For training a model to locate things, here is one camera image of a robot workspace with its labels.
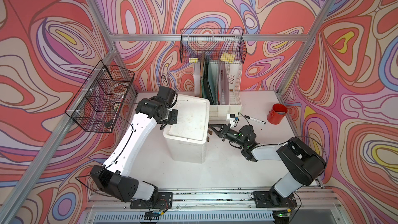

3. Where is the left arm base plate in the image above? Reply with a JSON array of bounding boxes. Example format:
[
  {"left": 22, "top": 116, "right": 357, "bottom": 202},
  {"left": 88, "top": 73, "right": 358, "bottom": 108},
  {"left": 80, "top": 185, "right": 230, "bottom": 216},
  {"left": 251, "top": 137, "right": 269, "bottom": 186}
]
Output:
[{"left": 130, "top": 192, "right": 173, "bottom": 210}]

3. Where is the red metal cup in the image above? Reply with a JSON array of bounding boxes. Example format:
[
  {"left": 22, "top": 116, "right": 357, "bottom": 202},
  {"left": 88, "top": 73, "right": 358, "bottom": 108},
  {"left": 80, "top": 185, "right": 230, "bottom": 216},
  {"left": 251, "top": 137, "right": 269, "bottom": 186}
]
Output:
[{"left": 267, "top": 104, "right": 288, "bottom": 125}]

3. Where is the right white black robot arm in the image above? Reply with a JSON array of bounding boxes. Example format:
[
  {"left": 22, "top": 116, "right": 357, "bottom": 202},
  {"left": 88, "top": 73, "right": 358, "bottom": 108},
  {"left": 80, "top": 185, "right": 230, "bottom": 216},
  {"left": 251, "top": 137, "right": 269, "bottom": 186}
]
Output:
[{"left": 209, "top": 124, "right": 326, "bottom": 207}]

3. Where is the green folder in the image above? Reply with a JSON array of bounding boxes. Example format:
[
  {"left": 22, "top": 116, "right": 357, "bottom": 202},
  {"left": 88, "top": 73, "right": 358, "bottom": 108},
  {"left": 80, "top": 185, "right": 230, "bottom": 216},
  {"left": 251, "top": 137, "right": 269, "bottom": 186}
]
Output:
[{"left": 201, "top": 62, "right": 219, "bottom": 105}]

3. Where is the black white marker pen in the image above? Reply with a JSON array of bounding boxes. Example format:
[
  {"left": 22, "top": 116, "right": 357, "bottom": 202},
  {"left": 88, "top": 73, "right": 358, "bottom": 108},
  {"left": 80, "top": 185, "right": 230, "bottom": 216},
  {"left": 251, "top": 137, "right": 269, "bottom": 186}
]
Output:
[{"left": 244, "top": 115, "right": 266, "bottom": 124}]

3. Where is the yellow sticky note pad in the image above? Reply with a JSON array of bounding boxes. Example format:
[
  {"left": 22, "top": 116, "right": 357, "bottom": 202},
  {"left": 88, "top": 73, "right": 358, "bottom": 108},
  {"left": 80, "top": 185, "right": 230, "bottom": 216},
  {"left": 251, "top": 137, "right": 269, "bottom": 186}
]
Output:
[{"left": 220, "top": 52, "right": 236, "bottom": 63}]

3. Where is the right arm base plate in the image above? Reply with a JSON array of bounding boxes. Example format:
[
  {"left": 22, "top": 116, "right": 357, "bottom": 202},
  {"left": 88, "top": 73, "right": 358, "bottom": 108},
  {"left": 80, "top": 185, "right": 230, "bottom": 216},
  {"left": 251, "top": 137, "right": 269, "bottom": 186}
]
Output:
[{"left": 251, "top": 191, "right": 298, "bottom": 209}]

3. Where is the black wire basket back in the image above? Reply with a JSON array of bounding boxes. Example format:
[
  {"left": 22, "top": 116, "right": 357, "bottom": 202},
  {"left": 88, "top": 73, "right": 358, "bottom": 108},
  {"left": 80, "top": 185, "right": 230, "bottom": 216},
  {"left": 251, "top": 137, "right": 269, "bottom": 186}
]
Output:
[{"left": 179, "top": 27, "right": 247, "bottom": 64}]

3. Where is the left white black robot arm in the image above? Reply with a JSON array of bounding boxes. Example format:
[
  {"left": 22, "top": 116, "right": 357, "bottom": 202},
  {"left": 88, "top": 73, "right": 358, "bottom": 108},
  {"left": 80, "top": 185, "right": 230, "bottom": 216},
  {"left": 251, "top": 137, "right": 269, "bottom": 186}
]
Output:
[{"left": 90, "top": 86, "right": 178, "bottom": 206}]

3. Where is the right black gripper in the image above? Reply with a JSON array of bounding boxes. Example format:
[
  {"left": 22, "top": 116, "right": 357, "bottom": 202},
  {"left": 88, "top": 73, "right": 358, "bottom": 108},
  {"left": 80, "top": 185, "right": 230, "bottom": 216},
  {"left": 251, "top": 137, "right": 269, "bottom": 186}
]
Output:
[{"left": 209, "top": 124, "right": 247, "bottom": 148}]

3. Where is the black wire basket left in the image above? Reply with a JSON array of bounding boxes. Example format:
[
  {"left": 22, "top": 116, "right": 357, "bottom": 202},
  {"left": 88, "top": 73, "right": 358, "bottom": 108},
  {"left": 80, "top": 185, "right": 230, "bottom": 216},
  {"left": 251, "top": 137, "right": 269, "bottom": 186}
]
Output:
[{"left": 65, "top": 61, "right": 135, "bottom": 133}]

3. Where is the black wire basket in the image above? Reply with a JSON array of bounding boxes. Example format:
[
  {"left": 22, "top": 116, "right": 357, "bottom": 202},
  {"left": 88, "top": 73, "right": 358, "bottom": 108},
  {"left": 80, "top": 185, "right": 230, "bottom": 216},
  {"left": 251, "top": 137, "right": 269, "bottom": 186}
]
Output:
[
  {"left": 65, "top": 61, "right": 135, "bottom": 133},
  {"left": 179, "top": 27, "right": 247, "bottom": 64}
]

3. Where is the small yellow sticky note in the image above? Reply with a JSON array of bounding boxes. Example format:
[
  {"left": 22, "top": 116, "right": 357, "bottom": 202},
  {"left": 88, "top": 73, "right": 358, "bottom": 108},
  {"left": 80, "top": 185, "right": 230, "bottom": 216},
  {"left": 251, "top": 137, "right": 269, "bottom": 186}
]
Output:
[{"left": 189, "top": 58, "right": 200, "bottom": 63}]

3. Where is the white plastic drawer cabinet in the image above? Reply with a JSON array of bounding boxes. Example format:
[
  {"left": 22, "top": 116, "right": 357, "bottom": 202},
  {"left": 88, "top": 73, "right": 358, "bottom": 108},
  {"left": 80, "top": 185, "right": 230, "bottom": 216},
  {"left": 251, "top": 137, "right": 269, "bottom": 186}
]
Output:
[{"left": 163, "top": 95, "right": 210, "bottom": 163}]

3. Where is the white file organizer rack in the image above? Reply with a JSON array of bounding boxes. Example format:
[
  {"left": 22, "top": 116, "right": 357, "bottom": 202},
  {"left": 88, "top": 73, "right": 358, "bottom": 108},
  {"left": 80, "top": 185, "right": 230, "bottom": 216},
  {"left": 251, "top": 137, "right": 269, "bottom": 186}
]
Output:
[{"left": 194, "top": 62, "right": 243, "bottom": 121}]

